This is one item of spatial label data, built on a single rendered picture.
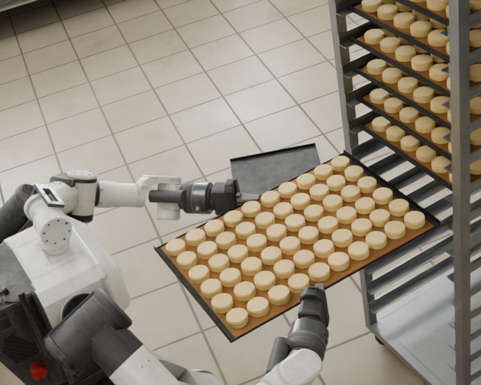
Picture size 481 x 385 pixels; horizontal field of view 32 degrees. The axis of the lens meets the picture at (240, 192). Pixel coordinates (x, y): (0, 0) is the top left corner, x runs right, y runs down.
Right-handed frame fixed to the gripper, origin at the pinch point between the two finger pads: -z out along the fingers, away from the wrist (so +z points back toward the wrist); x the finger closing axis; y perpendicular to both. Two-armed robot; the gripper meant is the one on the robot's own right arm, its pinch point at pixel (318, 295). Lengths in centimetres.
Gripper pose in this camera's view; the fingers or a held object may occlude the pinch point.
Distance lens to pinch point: 198.8
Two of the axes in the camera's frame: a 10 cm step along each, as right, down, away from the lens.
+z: -2.5, 6.4, -7.3
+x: -1.7, -7.7, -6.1
